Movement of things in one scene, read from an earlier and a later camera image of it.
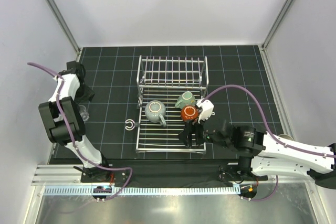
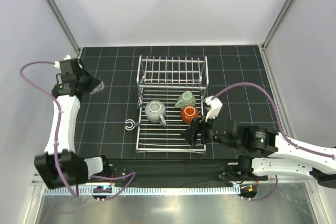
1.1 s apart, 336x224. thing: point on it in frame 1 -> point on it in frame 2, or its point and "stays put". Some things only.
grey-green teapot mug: [155, 111] stays put
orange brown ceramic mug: [189, 113] stays put
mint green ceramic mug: [186, 98] stays put
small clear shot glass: [84, 115] -> [98, 88]
